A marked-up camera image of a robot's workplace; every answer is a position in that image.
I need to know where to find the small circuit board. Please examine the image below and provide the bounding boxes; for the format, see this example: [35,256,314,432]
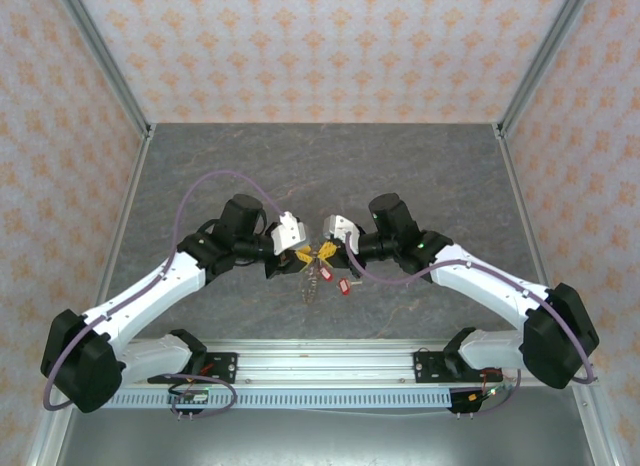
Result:
[467,383,514,402]
[168,389,211,405]

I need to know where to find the grey metal sheet panel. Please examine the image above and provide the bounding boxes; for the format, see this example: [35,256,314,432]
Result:
[49,408,601,466]

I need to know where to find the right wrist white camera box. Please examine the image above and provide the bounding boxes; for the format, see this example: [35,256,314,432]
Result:
[321,213,361,257]

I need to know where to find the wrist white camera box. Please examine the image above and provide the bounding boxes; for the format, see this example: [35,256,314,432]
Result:
[269,210,314,255]
[321,213,361,257]

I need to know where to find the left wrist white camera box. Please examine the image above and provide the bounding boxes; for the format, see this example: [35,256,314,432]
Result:
[269,210,314,255]

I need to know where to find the aluminium base rail beam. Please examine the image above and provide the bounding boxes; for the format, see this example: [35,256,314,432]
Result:
[119,338,599,387]

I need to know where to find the aluminium table edge rail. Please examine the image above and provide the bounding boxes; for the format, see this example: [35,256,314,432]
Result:
[92,124,157,307]
[492,123,556,292]

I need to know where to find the grey slotted cable duct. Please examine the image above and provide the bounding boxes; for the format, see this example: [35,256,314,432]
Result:
[107,389,454,410]

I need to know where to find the aluminium frame post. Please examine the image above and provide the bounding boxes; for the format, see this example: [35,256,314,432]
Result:
[492,0,596,140]
[52,0,154,140]

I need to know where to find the aluminium lower frame rail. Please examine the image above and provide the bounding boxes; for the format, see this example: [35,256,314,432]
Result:
[27,410,76,466]
[572,385,619,466]

